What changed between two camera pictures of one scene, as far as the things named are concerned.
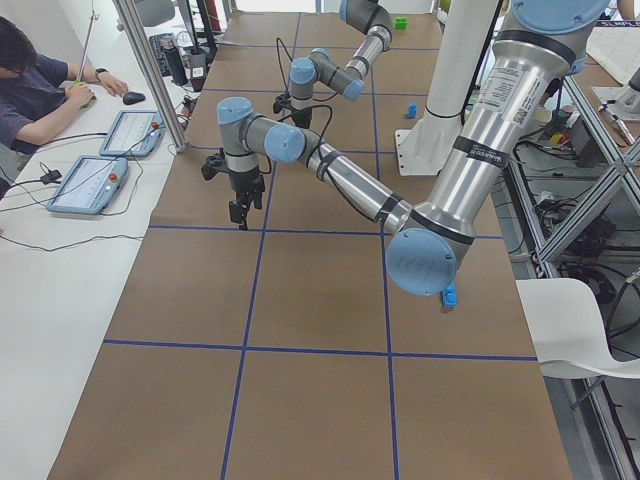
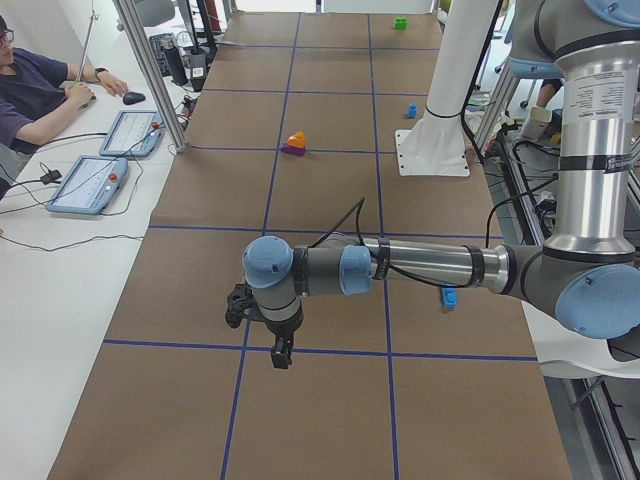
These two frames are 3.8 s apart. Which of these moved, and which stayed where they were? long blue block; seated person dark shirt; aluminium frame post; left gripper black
Moved: left gripper black
Stayed: aluminium frame post; long blue block; seated person dark shirt
